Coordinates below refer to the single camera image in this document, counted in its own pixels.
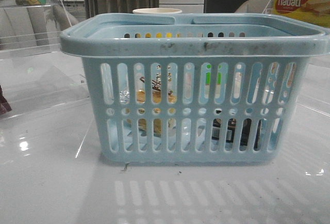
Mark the packaged bread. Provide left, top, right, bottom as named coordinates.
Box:
left=120, top=80, right=177, bottom=136

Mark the black tissue pack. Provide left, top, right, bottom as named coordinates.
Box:
left=210, top=118, right=267, bottom=151

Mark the light blue plastic basket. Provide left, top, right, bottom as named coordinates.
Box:
left=60, top=13, right=329, bottom=163

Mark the white paper cup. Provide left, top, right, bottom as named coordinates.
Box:
left=133, top=8, right=182, bottom=15

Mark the clear acrylic left shelf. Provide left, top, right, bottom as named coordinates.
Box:
left=1, top=0, right=89, bottom=119

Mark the clear acrylic shelf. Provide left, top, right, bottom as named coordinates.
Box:
left=1, top=0, right=89, bottom=119
left=262, top=0, right=330, bottom=116

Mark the clear acrylic right shelf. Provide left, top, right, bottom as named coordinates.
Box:
left=262, top=0, right=330, bottom=116

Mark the dark red snack packet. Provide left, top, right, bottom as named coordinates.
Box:
left=0, top=87, right=12, bottom=115

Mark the yellow nabati wafer box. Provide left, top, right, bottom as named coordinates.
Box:
left=272, top=0, right=329, bottom=28

